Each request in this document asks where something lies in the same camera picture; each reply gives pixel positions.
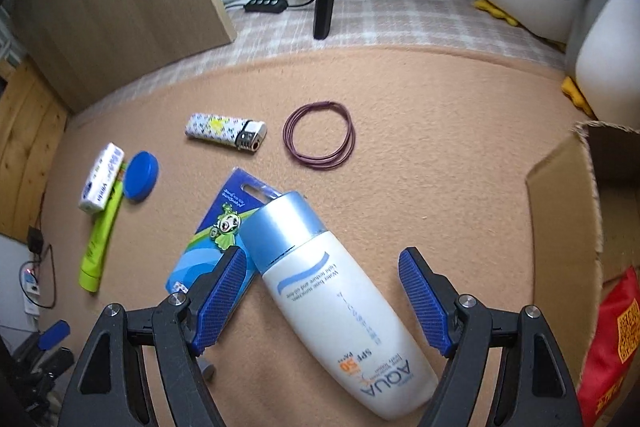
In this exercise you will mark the green tube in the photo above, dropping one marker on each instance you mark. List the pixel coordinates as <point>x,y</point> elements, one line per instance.
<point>92,262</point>

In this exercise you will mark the cardboard box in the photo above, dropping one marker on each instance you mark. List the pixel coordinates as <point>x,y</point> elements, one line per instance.
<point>584,202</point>

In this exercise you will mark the front penguin plush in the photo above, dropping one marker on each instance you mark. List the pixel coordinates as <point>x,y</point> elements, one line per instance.
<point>602,61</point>

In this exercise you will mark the blue cartoon card package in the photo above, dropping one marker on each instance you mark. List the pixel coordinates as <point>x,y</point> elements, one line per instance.
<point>239,197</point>

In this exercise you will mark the plaid bed sheet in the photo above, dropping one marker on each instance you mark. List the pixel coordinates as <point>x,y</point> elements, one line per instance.
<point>456,24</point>

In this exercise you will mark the white tissue pack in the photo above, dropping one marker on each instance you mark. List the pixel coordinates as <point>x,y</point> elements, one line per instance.
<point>101,179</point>

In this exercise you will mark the wooden cabinet panel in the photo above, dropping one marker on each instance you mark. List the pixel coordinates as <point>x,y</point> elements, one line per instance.
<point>88,49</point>

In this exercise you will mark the black power strip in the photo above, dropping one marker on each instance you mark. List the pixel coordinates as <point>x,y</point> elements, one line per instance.
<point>265,6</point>

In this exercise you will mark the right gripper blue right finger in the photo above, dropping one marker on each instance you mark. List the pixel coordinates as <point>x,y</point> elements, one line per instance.
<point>438,307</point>

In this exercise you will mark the blue round lid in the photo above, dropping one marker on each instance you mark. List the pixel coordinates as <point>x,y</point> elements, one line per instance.
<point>140,176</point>

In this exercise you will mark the red packet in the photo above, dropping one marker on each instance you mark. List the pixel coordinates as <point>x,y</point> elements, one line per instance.
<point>612,349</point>

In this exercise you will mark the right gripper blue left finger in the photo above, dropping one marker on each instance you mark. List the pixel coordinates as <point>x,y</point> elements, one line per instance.
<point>198,316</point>

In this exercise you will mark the white sunscreen bottle blue cap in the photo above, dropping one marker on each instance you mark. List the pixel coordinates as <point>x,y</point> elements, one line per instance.
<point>335,310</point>

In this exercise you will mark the patterned white lighter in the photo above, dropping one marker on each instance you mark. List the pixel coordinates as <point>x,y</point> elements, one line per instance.
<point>240,133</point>

